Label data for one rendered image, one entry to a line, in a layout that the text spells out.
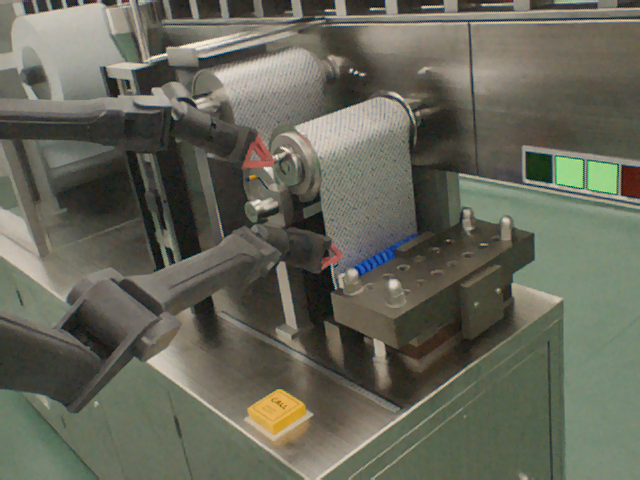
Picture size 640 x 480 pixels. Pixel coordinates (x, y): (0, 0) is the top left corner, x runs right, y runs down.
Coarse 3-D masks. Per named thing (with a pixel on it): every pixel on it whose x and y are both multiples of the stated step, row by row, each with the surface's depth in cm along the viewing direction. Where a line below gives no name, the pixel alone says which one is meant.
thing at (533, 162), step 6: (528, 156) 127; (534, 156) 126; (540, 156) 125; (546, 156) 124; (528, 162) 128; (534, 162) 127; (540, 162) 126; (546, 162) 125; (528, 168) 128; (534, 168) 127; (540, 168) 126; (546, 168) 125; (528, 174) 129; (534, 174) 128; (540, 174) 127; (546, 174) 126; (546, 180) 126
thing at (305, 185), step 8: (408, 128) 137; (280, 136) 126; (288, 136) 125; (272, 144) 129; (280, 144) 127; (288, 144) 125; (296, 144) 124; (272, 152) 130; (304, 152) 123; (304, 160) 123; (304, 168) 124; (312, 168) 124; (304, 176) 125; (312, 176) 124; (296, 184) 128; (304, 184) 126; (312, 184) 126; (296, 192) 129; (304, 192) 127
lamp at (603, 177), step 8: (592, 168) 118; (600, 168) 117; (608, 168) 116; (616, 168) 115; (592, 176) 119; (600, 176) 118; (608, 176) 117; (616, 176) 116; (592, 184) 119; (600, 184) 118; (608, 184) 117; (616, 184) 116
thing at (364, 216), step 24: (384, 168) 135; (408, 168) 139; (336, 192) 128; (360, 192) 132; (384, 192) 136; (408, 192) 141; (336, 216) 129; (360, 216) 133; (384, 216) 138; (408, 216) 142; (336, 240) 130; (360, 240) 135; (384, 240) 139; (336, 264) 132
